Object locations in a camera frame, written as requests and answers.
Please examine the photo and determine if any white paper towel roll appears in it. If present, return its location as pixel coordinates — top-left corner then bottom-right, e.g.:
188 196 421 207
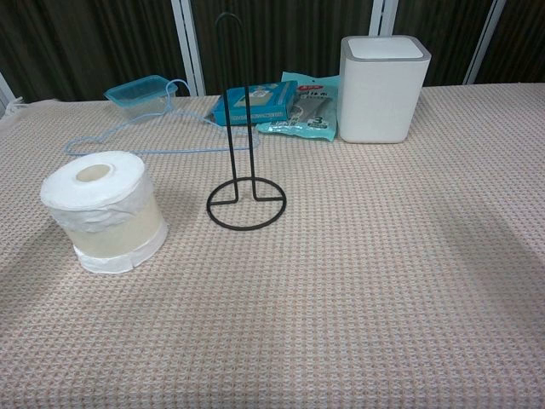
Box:
40 149 169 275

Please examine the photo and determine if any beige waffle-weave tablecloth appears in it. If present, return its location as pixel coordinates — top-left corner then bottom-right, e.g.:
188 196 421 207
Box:
0 83 545 409

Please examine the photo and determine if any blue cardboard box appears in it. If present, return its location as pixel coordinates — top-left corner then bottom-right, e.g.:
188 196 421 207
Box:
211 80 299 127

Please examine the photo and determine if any teal plastic product bag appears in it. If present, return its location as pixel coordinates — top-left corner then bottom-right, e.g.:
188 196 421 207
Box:
256 71 341 143

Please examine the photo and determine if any white square trash bin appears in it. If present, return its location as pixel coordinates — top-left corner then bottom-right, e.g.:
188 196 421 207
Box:
338 35 433 144

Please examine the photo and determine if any clear blue plastic container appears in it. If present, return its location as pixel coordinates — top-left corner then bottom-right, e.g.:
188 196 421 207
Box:
104 74 168 124

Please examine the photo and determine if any black wire paper roll holder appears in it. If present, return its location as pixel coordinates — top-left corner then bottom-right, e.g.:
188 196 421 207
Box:
206 14 287 232

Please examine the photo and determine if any light blue wire hanger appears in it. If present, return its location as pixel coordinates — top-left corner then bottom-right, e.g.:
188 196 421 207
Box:
63 78 261 157

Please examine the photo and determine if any white frame post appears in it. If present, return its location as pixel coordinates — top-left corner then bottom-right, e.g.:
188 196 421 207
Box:
368 0 399 38
169 0 206 97
462 0 512 85

